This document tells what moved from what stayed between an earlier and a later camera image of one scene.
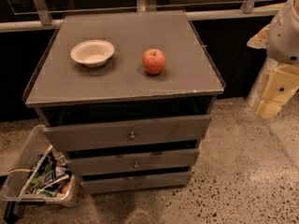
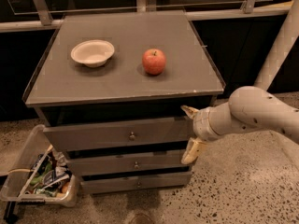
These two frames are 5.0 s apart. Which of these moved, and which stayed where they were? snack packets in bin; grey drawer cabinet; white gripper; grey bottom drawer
Moved: white gripper
Stayed: snack packets in bin; grey bottom drawer; grey drawer cabinet
